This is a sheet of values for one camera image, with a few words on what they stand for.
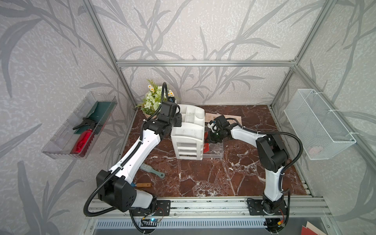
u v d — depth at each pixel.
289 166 0.53
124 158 0.44
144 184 0.81
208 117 1.14
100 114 0.69
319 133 0.61
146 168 0.87
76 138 0.60
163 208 0.73
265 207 0.65
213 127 0.89
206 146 0.92
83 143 0.58
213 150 0.95
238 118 1.12
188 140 0.74
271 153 0.52
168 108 0.57
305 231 0.67
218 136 0.83
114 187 0.39
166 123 0.58
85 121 0.66
